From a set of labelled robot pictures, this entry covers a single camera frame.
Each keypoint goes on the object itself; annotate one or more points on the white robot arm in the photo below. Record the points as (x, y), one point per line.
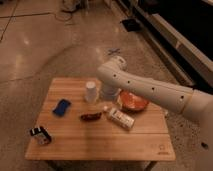
(195, 105)

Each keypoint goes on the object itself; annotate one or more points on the orange bowl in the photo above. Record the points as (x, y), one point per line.
(131, 102)

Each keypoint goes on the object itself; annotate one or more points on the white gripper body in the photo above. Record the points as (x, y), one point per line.
(108, 93)

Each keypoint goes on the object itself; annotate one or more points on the blue sponge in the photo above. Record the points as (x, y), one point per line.
(61, 107)

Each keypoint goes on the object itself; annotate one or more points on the wooden table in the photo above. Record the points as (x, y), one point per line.
(74, 139)

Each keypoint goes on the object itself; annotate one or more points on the black and white eraser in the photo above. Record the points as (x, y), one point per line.
(40, 135)

